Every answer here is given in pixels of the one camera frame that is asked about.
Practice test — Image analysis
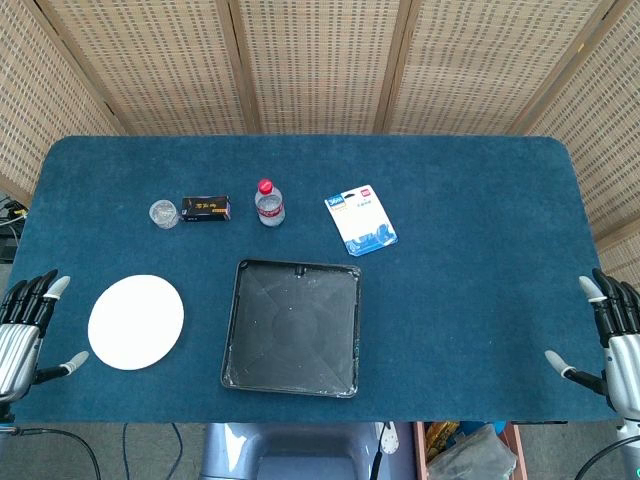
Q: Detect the blue white blister pack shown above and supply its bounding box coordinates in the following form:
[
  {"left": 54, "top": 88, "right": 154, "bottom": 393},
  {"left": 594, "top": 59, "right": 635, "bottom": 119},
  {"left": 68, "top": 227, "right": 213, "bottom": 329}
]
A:
[{"left": 323, "top": 184, "right": 400, "bottom": 258}]

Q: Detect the white round plate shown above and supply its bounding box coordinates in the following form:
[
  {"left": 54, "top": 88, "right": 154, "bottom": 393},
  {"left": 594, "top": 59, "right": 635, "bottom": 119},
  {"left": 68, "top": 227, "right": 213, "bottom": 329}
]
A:
[{"left": 87, "top": 274, "right": 186, "bottom": 372}]

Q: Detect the blue carpet table cover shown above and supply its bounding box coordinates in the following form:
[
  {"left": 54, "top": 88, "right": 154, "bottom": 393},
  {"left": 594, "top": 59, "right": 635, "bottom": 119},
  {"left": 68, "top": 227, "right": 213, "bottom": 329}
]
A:
[{"left": 7, "top": 134, "right": 619, "bottom": 426}]

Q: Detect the crumpled clear plastic bag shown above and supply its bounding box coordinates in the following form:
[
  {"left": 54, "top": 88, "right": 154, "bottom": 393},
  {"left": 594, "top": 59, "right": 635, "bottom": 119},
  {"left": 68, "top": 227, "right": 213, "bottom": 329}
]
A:
[{"left": 427, "top": 423, "right": 516, "bottom": 480}]

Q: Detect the clear cola bottle red cap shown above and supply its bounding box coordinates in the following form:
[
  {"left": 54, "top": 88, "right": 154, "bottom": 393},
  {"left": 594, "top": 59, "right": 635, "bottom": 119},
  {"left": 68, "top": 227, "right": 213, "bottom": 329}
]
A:
[{"left": 254, "top": 178, "right": 287, "bottom": 229}]

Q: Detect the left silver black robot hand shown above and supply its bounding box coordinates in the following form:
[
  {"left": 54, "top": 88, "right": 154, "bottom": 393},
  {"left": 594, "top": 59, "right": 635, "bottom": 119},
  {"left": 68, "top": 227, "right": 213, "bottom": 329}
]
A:
[{"left": 0, "top": 268, "right": 90, "bottom": 406}]

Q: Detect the wooden crate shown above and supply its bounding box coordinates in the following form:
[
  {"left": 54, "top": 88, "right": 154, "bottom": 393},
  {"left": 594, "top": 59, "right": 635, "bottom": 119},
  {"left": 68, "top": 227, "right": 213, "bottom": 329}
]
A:
[{"left": 412, "top": 421, "right": 527, "bottom": 480}]

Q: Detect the black square plastic tray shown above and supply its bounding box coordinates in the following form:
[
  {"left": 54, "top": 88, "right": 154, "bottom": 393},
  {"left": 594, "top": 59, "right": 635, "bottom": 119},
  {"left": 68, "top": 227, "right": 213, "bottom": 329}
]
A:
[{"left": 220, "top": 258, "right": 363, "bottom": 400}]

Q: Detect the blue cable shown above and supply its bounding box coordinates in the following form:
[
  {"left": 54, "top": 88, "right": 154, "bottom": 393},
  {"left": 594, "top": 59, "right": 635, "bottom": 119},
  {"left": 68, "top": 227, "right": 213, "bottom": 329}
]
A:
[{"left": 121, "top": 423, "right": 184, "bottom": 480}]

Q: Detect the black rectangular carton box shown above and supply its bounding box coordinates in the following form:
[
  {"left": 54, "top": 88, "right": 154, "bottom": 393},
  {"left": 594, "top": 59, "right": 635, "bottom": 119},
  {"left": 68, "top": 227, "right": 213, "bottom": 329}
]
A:
[{"left": 180, "top": 195, "right": 233, "bottom": 223}]

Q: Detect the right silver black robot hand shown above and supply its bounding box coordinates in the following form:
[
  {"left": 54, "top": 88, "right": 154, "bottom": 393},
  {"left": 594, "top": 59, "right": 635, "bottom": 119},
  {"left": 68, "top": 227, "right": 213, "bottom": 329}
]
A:
[{"left": 543, "top": 267, "right": 640, "bottom": 421}]

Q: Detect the dark equipment with plugs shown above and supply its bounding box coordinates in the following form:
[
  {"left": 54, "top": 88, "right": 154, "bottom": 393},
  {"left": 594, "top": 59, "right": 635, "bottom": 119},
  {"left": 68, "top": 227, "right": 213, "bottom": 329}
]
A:
[{"left": 0, "top": 194, "right": 29, "bottom": 264}]

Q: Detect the woven bamboo screen panel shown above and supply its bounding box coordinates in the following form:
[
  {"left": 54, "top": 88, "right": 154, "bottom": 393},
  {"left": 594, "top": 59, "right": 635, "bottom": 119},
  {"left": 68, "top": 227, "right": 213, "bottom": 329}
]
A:
[
  {"left": 22, "top": 0, "right": 261, "bottom": 136},
  {"left": 509, "top": 0, "right": 640, "bottom": 289},
  {"left": 0, "top": 0, "right": 126, "bottom": 206},
  {"left": 227, "top": 0, "right": 421, "bottom": 135},
  {"left": 374, "top": 0, "right": 634, "bottom": 136}
]

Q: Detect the black cable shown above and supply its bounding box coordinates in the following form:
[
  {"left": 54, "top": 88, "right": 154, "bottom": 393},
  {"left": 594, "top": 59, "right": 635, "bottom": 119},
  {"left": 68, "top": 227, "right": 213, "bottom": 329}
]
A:
[
  {"left": 13, "top": 426, "right": 103, "bottom": 480},
  {"left": 574, "top": 433, "right": 640, "bottom": 480}
]

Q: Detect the white hanging tag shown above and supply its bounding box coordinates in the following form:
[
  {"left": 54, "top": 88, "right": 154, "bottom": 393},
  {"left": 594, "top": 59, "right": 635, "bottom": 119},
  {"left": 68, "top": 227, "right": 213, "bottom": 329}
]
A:
[{"left": 379, "top": 423, "right": 400, "bottom": 457}]

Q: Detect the clear round plastic container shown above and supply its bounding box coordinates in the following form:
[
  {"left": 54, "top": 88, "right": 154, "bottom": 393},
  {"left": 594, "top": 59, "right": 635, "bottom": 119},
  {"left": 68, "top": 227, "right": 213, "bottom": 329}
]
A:
[{"left": 148, "top": 198, "right": 181, "bottom": 230}]

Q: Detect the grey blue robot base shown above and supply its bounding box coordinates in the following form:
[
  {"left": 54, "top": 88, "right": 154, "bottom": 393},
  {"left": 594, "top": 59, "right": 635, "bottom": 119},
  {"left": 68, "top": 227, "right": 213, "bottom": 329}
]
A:
[{"left": 199, "top": 422, "right": 401, "bottom": 480}]

